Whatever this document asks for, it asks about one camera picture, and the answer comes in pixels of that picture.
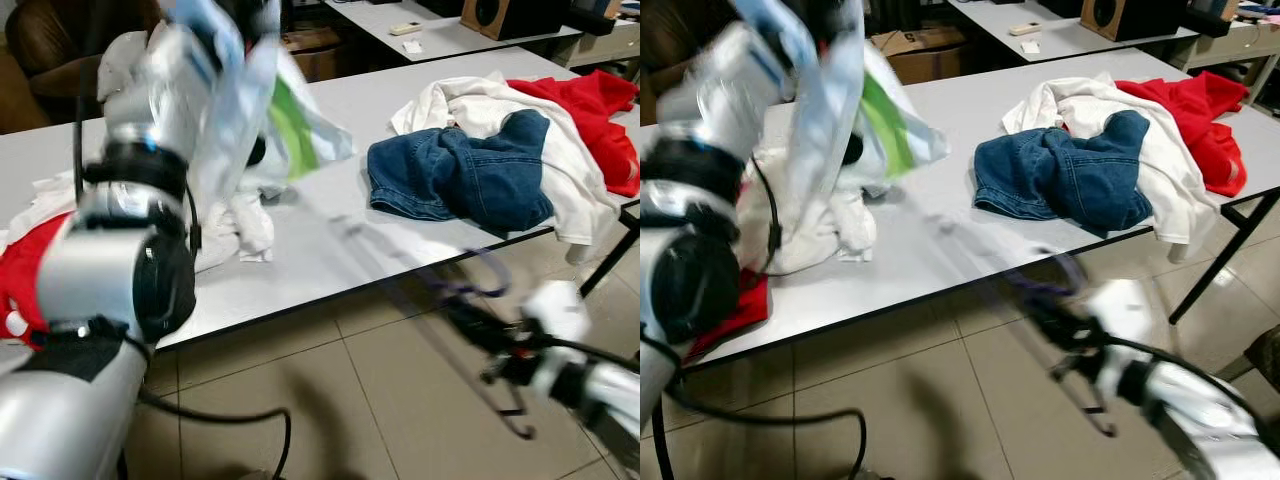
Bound blue denim shorts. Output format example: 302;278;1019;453
367;108;556;236
973;110;1156;238

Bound white shirt green black print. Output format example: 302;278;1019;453
740;30;951;276
185;20;356;266

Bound woven stool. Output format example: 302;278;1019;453
1245;325;1280;391

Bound cream white garment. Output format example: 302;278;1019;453
1002;72;1223;263
388;72;623;266

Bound red shirt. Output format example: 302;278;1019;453
685;268;771;363
0;212;76;346
505;68;641;199
1115;70;1251;198

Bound wooden speaker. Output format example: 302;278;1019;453
1080;0;1151;43
460;0;526;41

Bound black device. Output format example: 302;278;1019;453
1185;0;1241;36
565;0;626;36

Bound brown armchair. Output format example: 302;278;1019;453
0;0;161;136
640;0;741;126

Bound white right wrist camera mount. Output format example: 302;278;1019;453
520;280;596;396
1085;280;1161;401

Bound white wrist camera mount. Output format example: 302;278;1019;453
520;280;596;396
1085;280;1161;401
735;0;816;61
165;0;246;66

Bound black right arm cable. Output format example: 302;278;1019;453
540;335;641;376
1100;335;1261;421

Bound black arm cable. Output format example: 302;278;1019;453
645;385;869;480
1100;335;1261;421
540;335;641;376
135;385;293;480

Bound black table frame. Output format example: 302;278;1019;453
578;195;641;299
1168;185;1280;326

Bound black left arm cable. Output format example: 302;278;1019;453
135;385;293;480
645;385;869;480

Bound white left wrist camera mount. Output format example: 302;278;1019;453
165;0;246;66
735;0;816;61

